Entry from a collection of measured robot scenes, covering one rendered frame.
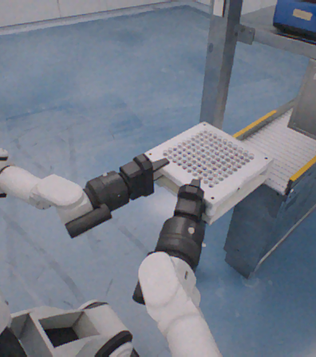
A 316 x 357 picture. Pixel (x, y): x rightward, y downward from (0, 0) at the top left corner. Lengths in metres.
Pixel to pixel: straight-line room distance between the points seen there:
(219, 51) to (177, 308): 0.70
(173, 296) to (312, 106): 0.62
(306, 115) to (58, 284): 1.46
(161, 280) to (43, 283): 1.39
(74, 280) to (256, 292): 0.99
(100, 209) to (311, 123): 0.60
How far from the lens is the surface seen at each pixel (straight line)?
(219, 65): 0.94
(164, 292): 0.49
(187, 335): 0.47
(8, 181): 0.79
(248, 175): 0.76
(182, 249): 0.56
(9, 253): 2.04
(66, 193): 0.66
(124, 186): 0.68
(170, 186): 0.77
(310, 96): 0.89
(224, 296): 1.74
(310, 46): 0.86
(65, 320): 0.92
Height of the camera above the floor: 1.54
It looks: 43 degrees down
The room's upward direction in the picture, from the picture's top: straight up
